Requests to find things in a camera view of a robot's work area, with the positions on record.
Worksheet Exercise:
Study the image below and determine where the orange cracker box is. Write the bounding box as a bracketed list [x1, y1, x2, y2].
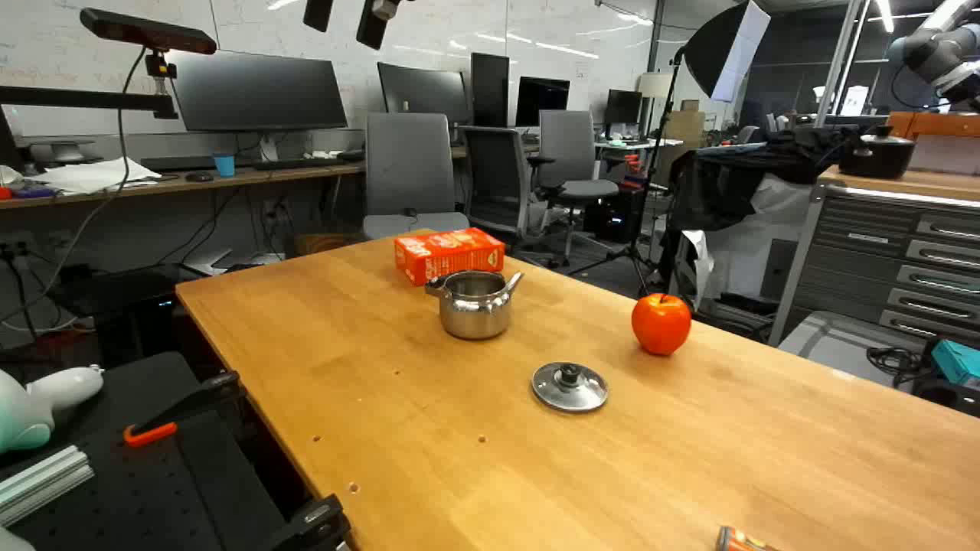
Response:
[393, 223, 508, 287]

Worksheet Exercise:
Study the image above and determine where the grey drawer cabinet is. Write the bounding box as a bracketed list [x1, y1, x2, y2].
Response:
[764, 166, 980, 349]

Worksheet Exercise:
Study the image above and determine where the long wooden desk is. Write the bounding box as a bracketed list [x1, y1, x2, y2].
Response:
[0, 160, 367, 214]

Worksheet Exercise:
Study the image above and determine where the light grey office chair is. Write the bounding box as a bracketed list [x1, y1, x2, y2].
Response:
[358, 110, 473, 245]

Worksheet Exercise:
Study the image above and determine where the small steel kettle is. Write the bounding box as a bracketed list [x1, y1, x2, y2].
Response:
[421, 267, 526, 343]

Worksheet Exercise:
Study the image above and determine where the black cooking pot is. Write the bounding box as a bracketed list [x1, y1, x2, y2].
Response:
[835, 129, 918, 184]

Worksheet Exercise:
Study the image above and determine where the round steel kettle lid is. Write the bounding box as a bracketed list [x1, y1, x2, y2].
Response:
[526, 358, 612, 417]

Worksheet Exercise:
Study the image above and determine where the black light stand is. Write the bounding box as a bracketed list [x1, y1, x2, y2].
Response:
[569, 43, 692, 300]

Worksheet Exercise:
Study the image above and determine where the orange-red toy apple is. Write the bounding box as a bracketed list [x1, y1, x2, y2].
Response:
[628, 290, 696, 362]

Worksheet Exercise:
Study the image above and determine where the tall upright black monitor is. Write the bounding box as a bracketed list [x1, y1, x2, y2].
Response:
[467, 48, 515, 131]

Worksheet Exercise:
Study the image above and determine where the teal plastic case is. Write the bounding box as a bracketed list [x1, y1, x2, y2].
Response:
[927, 335, 980, 387]

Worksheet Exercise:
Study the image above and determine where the large black computer monitor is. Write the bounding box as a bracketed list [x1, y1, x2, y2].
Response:
[166, 51, 353, 166]

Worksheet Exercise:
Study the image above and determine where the thin grey camera cable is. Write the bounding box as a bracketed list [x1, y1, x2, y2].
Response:
[33, 43, 152, 300]

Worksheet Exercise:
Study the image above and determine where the black draped cloth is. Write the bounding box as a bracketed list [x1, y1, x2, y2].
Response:
[665, 121, 871, 235]

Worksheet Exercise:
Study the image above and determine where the small black computer monitor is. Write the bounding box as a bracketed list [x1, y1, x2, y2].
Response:
[600, 85, 648, 135]

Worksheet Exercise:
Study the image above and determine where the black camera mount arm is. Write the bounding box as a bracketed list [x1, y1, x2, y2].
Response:
[0, 48, 181, 121]

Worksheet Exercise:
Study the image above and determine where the black stereo camera bar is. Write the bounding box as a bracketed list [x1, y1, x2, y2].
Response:
[77, 7, 221, 57]

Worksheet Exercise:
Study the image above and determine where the black studio softbox light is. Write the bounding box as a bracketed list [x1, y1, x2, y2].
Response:
[675, 0, 774, 105]

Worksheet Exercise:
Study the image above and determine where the black computer tower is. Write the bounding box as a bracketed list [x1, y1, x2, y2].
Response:
[44, 259, 201, 362]

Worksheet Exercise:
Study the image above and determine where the white plastic bag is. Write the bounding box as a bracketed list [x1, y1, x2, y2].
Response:
[675, 226, 724, 312]

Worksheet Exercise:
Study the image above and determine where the dark mesh office chair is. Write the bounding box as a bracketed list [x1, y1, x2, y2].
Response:
[457, 121, 541, 255]

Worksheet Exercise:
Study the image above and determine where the stack of white papers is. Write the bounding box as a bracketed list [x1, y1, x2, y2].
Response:
[37, 157, 166, 198]

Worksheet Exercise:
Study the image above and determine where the orange wooden shelf board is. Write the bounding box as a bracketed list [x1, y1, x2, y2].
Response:
[884, 106, 980, 143]

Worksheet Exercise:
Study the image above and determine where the short aluminium rail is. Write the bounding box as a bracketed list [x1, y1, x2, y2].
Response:
[0, 440, 99, 528]

